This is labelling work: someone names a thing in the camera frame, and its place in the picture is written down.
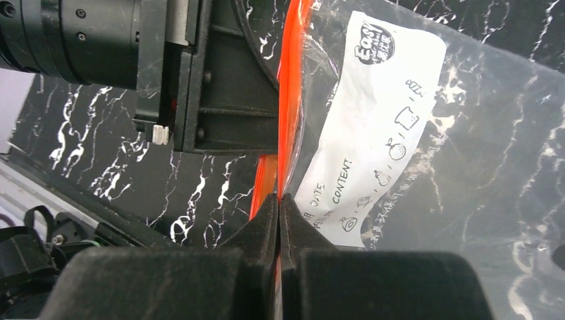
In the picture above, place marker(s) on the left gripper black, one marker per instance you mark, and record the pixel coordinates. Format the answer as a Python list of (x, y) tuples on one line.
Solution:
[(133, 45)]

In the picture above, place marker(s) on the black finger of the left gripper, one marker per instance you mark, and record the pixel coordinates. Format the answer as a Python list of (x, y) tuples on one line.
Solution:
[(228, 101)]

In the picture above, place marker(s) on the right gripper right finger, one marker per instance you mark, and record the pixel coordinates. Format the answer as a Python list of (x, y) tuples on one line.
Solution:
[(320, 281)]

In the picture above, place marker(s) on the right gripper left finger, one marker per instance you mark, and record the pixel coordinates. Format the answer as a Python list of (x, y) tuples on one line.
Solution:
[(234, 281)]

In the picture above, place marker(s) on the clear zip bag orange zipper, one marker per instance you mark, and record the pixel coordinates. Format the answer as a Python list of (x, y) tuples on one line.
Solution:
[(350, 125)]

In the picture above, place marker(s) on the black marble pattern mat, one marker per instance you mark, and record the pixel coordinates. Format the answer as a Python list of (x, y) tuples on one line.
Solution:
[(486, 181)]

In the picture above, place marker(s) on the aluminium rail frame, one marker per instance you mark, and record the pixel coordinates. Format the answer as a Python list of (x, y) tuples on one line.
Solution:
[(21, 190)]

